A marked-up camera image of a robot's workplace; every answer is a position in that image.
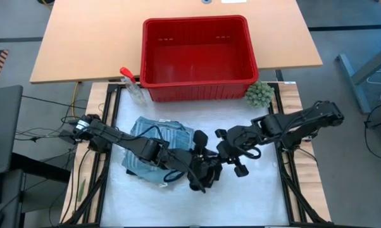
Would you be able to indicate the tan wooden desk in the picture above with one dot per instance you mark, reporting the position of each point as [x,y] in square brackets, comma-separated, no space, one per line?
[92,41]

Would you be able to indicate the clear spray bottle red trigger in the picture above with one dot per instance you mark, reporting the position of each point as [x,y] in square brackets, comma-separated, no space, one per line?
[135,90]

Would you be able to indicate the dark denim jeans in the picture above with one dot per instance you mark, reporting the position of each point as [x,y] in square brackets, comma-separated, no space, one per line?
[130,172]

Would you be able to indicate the grey desk leg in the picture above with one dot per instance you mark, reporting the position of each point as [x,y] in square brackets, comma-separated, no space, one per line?
[364,73]

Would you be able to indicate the blue striped shirt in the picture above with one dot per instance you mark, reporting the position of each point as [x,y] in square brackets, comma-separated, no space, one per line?
[178,136]

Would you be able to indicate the green spiky ball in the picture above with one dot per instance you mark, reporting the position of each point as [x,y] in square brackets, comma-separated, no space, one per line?
[259,94]

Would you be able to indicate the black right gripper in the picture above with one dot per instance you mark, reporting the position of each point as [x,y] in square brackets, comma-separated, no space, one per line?
[238,141]

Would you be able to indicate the red plastic laundry bin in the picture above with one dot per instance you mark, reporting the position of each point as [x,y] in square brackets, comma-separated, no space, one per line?
[197,57]

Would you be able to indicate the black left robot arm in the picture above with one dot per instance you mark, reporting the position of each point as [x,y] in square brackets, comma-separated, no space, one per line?
[121,139]

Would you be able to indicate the grey laptop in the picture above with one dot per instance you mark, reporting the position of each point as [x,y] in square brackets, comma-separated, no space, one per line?
[3,126]

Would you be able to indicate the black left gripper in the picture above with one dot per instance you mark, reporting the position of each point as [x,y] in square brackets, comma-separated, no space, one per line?
[182,163]

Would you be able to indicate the white desk label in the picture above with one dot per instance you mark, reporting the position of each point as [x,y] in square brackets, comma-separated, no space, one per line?
[233,1]

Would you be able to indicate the grey desk grommet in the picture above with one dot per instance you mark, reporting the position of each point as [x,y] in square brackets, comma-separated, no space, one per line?
[206,1]

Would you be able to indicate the black aluminium frame rail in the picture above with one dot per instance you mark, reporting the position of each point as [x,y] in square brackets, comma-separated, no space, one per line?
[293,190]
[97,190]

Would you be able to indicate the black garment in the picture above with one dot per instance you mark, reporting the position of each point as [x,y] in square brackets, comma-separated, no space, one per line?
[206,171]

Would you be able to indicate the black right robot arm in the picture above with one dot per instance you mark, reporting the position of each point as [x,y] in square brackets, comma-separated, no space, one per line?
[298,122]

